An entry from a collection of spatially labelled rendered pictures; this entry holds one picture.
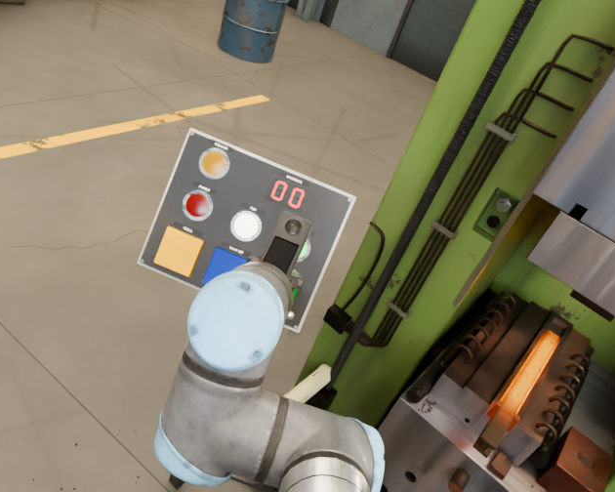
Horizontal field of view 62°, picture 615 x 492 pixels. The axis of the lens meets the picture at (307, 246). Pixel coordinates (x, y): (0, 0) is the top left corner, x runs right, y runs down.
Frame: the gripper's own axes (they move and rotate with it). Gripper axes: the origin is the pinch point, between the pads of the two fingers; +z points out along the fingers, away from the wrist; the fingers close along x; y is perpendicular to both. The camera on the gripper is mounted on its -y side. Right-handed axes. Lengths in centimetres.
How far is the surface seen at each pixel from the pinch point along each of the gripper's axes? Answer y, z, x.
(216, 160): -11.8, 10.6, -19.6
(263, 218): -5.3, 11.0, -7.5
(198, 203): -3.1, 10.6, -19.7
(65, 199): 35, 165, -123
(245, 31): -136, 407, -143
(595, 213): -25.8, -8.8, 39.0
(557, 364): 0, 26, 61
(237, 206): -5.4, 11.0, -12.8
